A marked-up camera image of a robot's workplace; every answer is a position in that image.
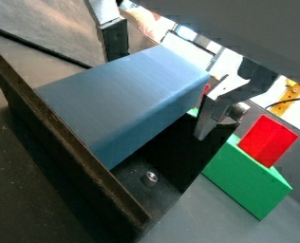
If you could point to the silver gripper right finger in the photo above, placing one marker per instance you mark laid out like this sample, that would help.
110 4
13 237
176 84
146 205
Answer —
215 109

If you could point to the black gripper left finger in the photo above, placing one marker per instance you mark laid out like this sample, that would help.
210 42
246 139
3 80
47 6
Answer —
111 28

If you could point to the blue rectangular block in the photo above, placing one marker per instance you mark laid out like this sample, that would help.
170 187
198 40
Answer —
118 104

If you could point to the green shape sorter board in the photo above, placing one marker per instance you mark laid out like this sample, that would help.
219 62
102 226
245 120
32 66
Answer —
254 186

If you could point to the black curved fixture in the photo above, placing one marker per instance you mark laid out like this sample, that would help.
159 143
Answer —
134 193

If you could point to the red rectangular block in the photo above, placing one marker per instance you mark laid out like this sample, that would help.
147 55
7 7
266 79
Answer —
266 141

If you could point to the yellow metal frame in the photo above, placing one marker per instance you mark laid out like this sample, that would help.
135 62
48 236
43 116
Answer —
289 97

